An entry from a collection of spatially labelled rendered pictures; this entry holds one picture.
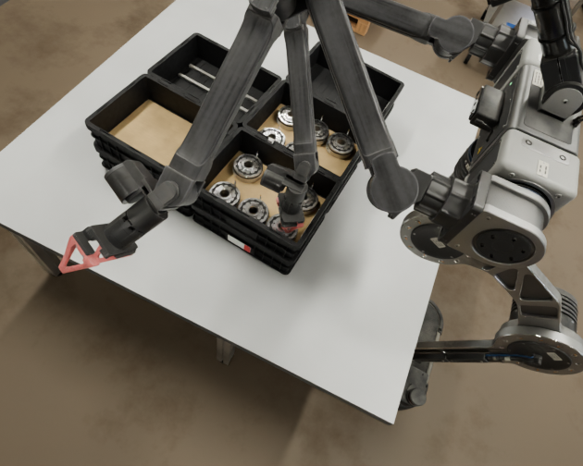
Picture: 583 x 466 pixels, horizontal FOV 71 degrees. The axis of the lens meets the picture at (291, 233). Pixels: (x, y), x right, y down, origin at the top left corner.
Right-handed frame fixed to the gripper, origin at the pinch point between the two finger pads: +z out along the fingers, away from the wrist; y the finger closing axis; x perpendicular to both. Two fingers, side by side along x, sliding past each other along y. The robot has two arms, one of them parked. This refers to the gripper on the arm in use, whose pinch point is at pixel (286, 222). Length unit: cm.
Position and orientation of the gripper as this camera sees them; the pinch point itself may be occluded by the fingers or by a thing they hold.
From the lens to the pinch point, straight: 126.7
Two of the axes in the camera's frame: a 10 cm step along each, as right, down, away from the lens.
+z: -1.7, 4.9, 8.5
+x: 9.7, -0.7, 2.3
